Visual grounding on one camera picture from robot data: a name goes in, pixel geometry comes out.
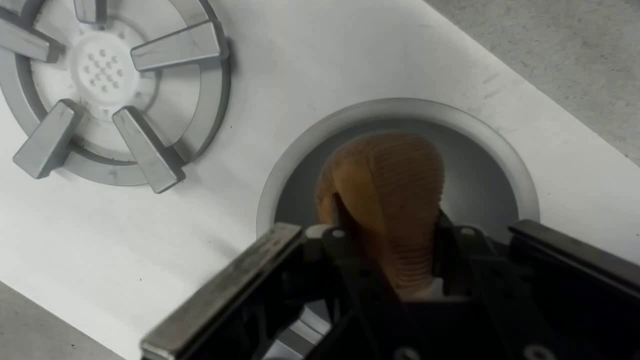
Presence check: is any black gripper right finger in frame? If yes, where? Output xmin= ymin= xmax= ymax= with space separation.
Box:
xmin=435 ymin=210 xmax=640 ymax=360

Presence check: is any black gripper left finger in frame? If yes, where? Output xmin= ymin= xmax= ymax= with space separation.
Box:
xmin=138 ymin=220 xmax=403 ymax=360

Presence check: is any brown ridged toy object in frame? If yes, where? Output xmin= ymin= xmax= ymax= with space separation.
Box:
xmin=313 ymin=130 xmax=448 ymax=303

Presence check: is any grey round sink bowl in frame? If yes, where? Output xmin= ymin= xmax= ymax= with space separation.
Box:
xmin=256 ymin=95 xmax=541 ymax=254

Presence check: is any white toy kitchen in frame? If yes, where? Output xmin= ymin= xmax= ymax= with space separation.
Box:
xmin=0 ymin=0 xmax=640 ymax=360

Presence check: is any grey toy stove burner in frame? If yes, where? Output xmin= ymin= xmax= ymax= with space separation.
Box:
xmin=0 ymin=0 xmax=234 ymax=196

